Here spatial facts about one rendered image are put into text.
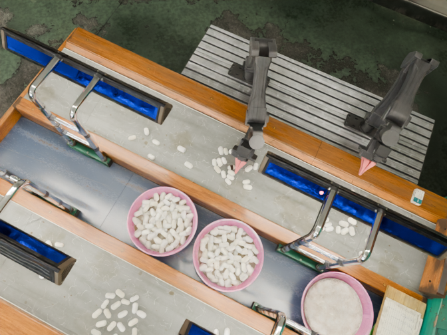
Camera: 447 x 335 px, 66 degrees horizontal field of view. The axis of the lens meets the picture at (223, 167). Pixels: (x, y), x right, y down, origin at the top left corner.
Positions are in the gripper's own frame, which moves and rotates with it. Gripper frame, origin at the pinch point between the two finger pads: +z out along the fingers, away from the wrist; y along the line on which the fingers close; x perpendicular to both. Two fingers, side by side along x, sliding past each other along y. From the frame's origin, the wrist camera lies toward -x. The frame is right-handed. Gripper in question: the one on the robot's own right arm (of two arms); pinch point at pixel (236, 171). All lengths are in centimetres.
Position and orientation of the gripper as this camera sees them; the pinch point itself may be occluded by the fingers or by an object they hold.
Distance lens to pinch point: 140.5
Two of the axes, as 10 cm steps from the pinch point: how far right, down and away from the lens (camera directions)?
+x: 2.4, -3.0, 9.3
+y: 9.0, 4.4, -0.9
